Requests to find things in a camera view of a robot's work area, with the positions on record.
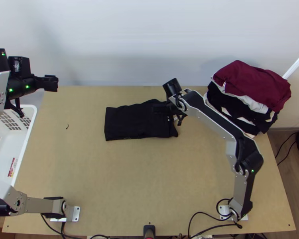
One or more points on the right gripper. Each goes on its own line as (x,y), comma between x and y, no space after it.
(170,108)

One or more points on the white laundry basket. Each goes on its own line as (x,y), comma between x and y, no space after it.
(18,142)

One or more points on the white wall trim strip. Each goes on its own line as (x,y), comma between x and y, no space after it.
(297,61)

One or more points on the pile of folded clothes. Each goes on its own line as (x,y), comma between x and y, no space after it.
(254,84)

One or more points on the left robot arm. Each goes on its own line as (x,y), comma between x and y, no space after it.
(1,191)

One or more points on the black t-shirt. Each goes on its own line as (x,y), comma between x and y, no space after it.
(134,122)

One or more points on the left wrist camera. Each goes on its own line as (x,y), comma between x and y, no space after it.
(19,66)

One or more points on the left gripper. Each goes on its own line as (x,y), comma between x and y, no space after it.
(49,83)

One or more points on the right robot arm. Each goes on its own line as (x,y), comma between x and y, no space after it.
(214,122)

